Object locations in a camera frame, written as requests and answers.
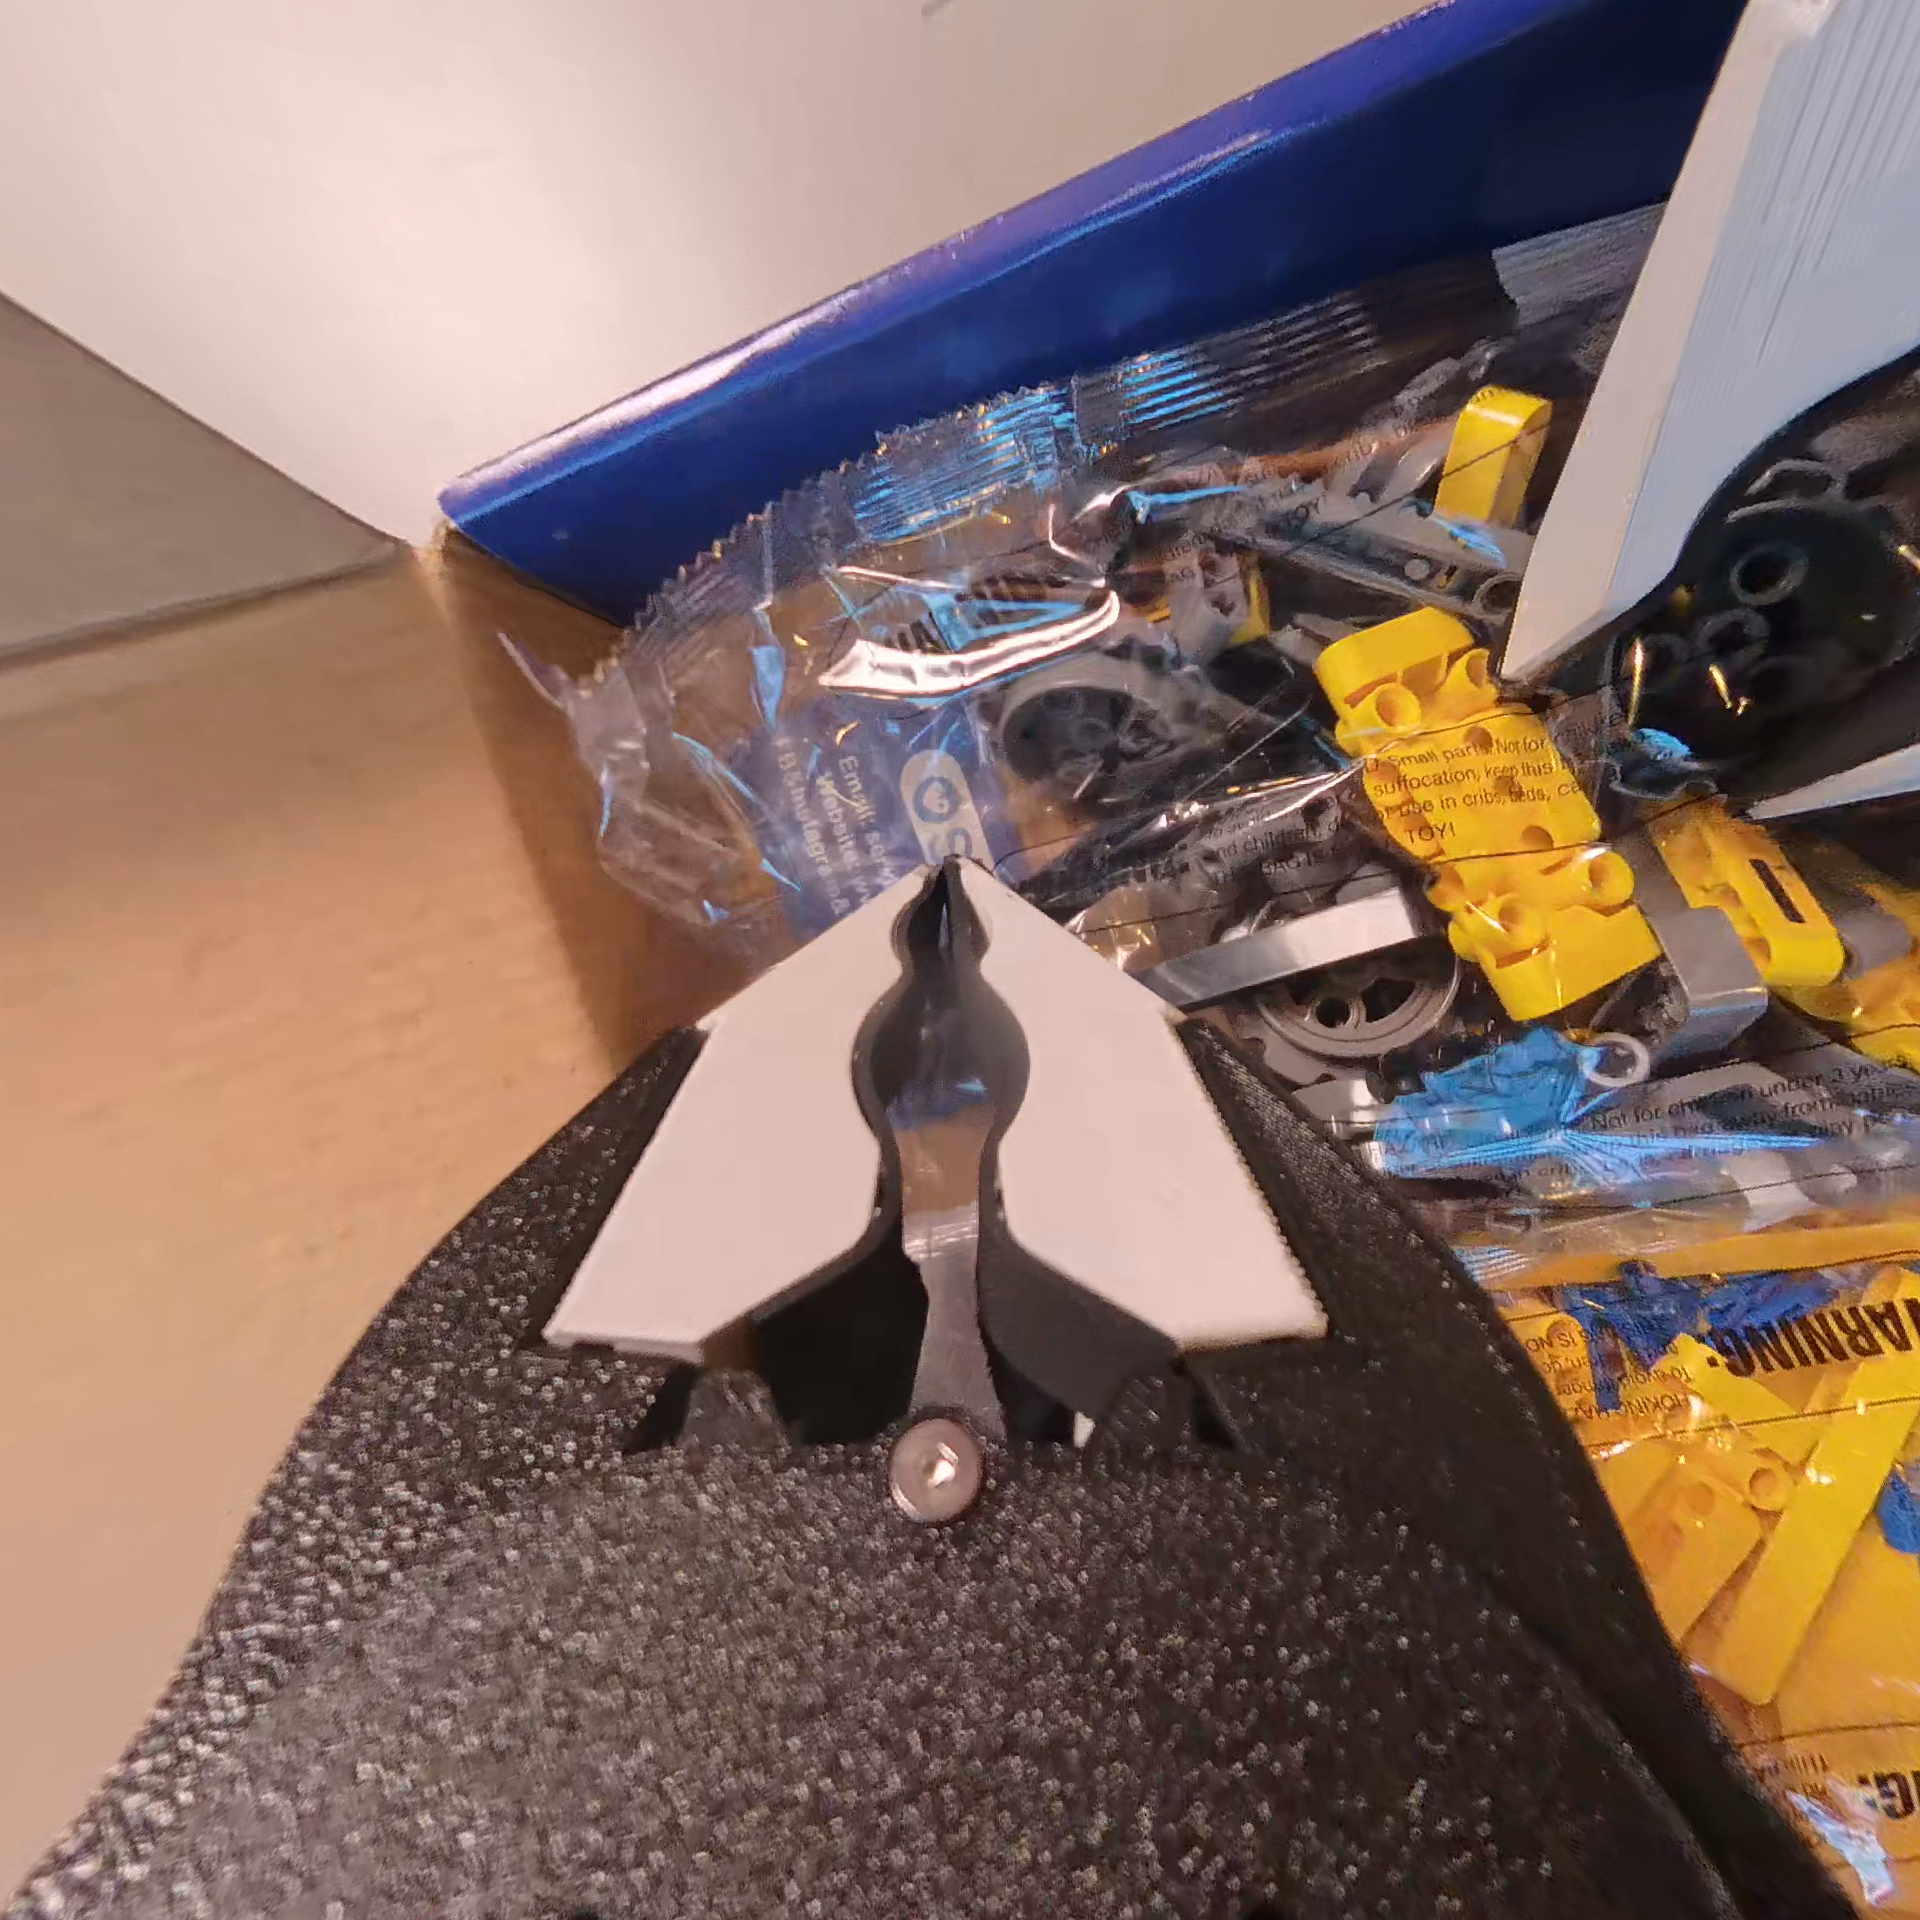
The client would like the small blue card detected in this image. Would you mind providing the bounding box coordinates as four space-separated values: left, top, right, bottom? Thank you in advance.
750 727 992 962

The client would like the bag of yellow bricks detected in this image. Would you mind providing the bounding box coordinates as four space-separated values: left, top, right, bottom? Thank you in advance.
1351 1183 1920 1920

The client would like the bag of wheels and beams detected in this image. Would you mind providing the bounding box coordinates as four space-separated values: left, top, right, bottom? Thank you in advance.
503 193 1920 1202

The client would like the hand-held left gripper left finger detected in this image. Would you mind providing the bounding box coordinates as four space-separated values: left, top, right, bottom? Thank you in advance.
543 862 961 1366

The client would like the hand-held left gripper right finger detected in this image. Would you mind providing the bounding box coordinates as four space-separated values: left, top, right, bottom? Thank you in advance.
943 862 1330 1360

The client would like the blue cardboard kit box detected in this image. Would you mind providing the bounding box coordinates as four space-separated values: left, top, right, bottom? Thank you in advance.
0 0 1920 1863

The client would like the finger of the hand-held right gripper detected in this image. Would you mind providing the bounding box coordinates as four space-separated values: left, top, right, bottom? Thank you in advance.
1500 0 1920 685
1745 767 1920 828

